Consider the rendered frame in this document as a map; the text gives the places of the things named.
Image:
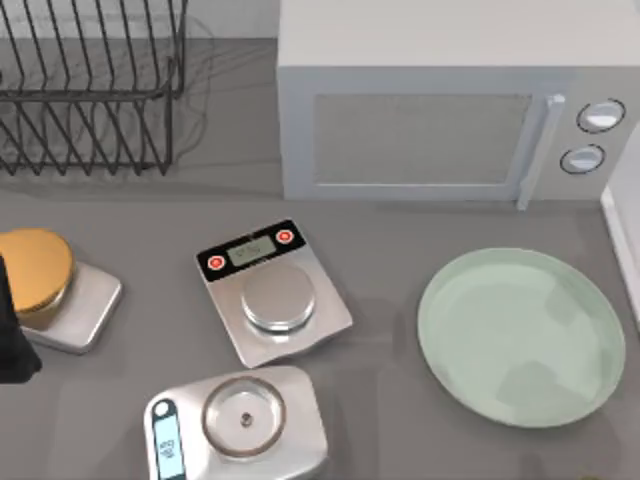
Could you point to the small microwave knob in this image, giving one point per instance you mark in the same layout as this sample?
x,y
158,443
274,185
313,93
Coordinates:
x,y
582,159

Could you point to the pale green plate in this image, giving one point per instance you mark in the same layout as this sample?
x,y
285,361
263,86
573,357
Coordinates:
x,y
520,345

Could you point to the silver scale with gold pan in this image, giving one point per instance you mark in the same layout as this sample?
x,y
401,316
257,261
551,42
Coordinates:
x,y
85,310

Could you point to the pale microwave oven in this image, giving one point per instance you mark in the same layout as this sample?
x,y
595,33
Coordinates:
x,y
400,60

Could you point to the silver scale with red buttons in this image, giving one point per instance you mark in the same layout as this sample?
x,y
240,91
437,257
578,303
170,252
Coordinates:
x,y
280,305

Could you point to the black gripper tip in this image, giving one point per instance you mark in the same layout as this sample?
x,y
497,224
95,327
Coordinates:
x,y
12,340

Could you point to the large microwave knob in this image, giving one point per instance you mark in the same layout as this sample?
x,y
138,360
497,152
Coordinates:
x,y
600,116

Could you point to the silver scale with blue display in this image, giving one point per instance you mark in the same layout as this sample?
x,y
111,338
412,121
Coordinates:
x,y
300,440

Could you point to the white appliance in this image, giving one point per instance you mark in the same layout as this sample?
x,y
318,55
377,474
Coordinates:
x,y
625,240

